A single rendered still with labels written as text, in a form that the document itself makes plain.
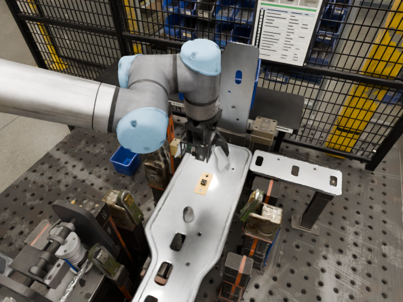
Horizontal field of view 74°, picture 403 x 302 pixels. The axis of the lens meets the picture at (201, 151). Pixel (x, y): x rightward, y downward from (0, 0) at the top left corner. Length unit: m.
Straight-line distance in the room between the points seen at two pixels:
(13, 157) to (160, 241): 2.12
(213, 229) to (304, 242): 0.48
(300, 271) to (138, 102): 0.87
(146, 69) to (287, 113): 0.71
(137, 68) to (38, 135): 2.37
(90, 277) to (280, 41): 0.98
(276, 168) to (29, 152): 2.21
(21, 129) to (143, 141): 2.61
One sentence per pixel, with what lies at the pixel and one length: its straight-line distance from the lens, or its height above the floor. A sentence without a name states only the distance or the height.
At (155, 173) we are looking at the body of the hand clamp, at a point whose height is 1.02.
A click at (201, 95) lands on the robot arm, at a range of 0.54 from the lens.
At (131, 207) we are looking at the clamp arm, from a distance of 0.77.
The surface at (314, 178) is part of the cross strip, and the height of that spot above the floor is 1.00.
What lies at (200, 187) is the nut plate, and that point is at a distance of 0.84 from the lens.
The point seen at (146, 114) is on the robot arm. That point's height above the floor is 1.44.
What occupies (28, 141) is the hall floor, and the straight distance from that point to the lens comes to 2.83.
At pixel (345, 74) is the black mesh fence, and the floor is 1.15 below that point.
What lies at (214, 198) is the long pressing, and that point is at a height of 1.00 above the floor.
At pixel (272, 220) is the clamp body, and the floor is 1.04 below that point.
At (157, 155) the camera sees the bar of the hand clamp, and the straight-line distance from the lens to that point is 0.81.
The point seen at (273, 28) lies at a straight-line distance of 1.10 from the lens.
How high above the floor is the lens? 1.70
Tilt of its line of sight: 48 degrees down
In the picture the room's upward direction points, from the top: straight up
